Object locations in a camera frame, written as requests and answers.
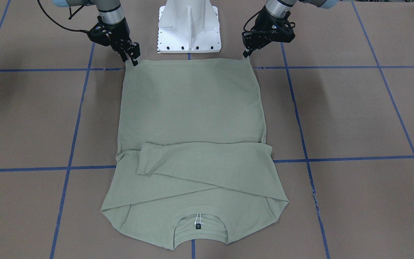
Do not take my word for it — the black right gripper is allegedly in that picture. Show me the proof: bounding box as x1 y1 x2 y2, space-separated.
97 16 140 66

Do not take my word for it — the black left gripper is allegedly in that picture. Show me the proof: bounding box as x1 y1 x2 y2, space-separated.
242 9 286 58

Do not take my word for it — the green long-sleeve shirt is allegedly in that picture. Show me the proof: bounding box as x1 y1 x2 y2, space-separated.
100 58 289 250

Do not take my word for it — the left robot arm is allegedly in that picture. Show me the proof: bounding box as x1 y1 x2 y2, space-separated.
241 0 298 59

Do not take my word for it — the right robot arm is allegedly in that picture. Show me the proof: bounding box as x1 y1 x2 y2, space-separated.
52 0 140 66

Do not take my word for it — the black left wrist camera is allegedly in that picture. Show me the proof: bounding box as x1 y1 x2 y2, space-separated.
265 19 296 43

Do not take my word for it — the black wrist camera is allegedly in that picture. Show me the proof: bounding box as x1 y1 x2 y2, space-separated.
86 23 111 46
265 19 296 43

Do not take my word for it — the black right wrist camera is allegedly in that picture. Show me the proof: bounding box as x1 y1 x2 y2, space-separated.
86 23 111 46

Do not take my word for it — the white pedestal base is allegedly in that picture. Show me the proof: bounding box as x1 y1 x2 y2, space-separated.
157 0 222 54

